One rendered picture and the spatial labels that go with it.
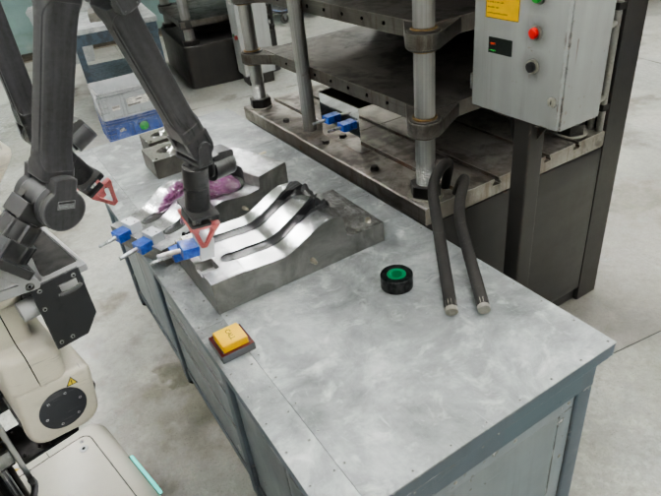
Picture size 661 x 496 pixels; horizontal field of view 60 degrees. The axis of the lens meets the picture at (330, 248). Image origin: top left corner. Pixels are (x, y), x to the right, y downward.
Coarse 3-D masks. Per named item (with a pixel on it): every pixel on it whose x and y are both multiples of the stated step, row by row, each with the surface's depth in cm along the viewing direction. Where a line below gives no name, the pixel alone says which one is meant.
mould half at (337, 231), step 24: (336, 192) 174; (288, 216) 153; (312, 216) 149; (336, 216) 148; (360, 216) 161; (240, 240) 151; (288, 240) 147; (312, 240) 146; (336, 240) 150; (360, 240) 155; (192, 264) 145; (240, 264) 142; (264, 264) 141; (288, 264) 145; (312, 264) 149; (216, 288) 136; (240, 288) 140; (264, 288) 144
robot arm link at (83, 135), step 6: (78, 120) 141; (78, 126) 141; (84, 126) 142; (78, 132) 141; (84, 132) 142; (90, 132) 143; (78, 138) 141; (84, 138) 142; (90, 138) 144; (78, 144) 142; (84, 144) 143
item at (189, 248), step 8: (192, 232) 138; (200, 232) 138; (208, 232) 138; (184, 240) 137; (192, 240) 137; (184, 248) 134; (192, 248) 135; (200, 248) 136; (208, 248) 137; (160, 256) 133; (168, 256) 134; (184, 256) 135; (192, 256) 136; (200, 256) 137; (208, 256) 138
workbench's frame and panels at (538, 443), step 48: (144, 288) 256; (192, 336) 185; (576, 384) 123; (240, 432) 167; (528, 432) 121; (576, 432) 134; (288, 480) 139; (432, 480) 106; (480, 480) 119; (528, 480) 133
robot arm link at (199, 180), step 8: (184, 168) 124; (192, 168) 124; (208, 168) 126; (184, 176) 125; (192, 176) 124; (200, 176) 125; (208, 176) 127; (184, 184) 126; (192, 184) 125; (200, 184) 126; (208, 184) 128
